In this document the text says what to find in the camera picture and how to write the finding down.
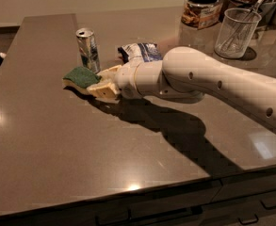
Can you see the black drawer handle lower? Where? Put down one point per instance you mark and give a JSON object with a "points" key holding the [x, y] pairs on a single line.
{"points": [[248, 220]]}

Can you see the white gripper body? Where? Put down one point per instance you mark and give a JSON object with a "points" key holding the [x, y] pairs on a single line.
{"points": [[126, 78]]}

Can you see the black drawer handle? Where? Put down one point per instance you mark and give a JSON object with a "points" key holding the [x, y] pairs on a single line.
{"points": [[269, 203], [113, 217], [248, 220]]}

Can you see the green and yellow sponge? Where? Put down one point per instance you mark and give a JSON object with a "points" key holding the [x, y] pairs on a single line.
{"points": [[80, 78]]}

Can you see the metal whisk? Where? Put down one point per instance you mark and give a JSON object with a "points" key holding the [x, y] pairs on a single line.
{"points": [[247, 18]]}

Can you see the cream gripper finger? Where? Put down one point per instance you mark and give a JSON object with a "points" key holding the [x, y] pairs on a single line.
{"points": [[108, 74], [105, 89]]}

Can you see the black drawer handle right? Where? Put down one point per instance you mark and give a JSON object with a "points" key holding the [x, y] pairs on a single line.
{"points": [[269, 203]]}

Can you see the clear plastic cup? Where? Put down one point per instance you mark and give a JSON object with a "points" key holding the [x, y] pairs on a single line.
{"points": [[232, 17]]}

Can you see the blue white snack bag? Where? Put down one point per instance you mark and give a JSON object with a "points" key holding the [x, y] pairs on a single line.
{"points": [[145, 52]]}

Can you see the black drawer handle left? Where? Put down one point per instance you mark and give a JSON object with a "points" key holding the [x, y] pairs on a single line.
{"points": [[113, 217]]}

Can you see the silver redbull can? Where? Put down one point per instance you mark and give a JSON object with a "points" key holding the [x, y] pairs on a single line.
{"points": [[88, 49]]}

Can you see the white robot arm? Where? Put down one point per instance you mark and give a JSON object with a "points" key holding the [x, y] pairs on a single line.
{"points": [[186, 74]]}

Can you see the glass jar black lid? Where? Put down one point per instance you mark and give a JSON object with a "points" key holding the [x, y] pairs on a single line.
{"points": [[201, 14]]}

